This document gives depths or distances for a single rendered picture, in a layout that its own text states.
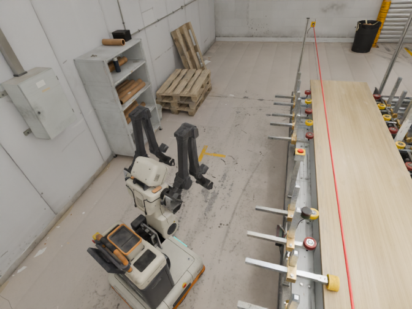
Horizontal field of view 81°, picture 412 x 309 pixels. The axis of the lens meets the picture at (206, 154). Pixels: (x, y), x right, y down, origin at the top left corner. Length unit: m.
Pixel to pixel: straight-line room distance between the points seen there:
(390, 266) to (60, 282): 2.81
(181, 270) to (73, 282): 1.15
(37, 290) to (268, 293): 2.23
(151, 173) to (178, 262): 1.08
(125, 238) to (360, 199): 1.77
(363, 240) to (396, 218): 0.34
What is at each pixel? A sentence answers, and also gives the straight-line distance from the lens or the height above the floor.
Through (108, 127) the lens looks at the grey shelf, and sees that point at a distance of 3.75.
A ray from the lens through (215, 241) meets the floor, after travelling 2.80.
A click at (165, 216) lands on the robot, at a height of 0.90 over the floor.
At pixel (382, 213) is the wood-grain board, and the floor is 0.90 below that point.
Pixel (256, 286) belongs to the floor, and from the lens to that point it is 2.61.
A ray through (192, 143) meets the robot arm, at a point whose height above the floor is 1.51.
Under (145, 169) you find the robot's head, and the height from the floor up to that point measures 1.36.
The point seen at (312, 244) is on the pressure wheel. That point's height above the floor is 0.90.
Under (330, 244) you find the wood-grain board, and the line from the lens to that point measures 1.87.
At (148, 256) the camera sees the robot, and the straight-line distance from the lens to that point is 1.89.
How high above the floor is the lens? 2.42
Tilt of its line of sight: 40 degrees down
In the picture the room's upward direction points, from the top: 5 degrees counter-clockwise
